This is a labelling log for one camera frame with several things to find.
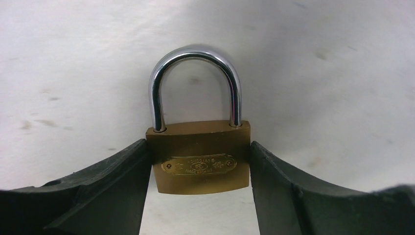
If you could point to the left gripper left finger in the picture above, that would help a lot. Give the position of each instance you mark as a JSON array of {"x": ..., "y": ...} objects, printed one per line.
[{"x": 106, "y": 198}]

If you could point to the brass padlock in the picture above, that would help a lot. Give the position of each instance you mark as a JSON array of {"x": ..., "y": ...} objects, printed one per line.
[{"x": 200, "y": 157}]

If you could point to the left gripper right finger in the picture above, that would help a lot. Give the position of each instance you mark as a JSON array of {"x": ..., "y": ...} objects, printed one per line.
[{"x": 289, "y": 201}]

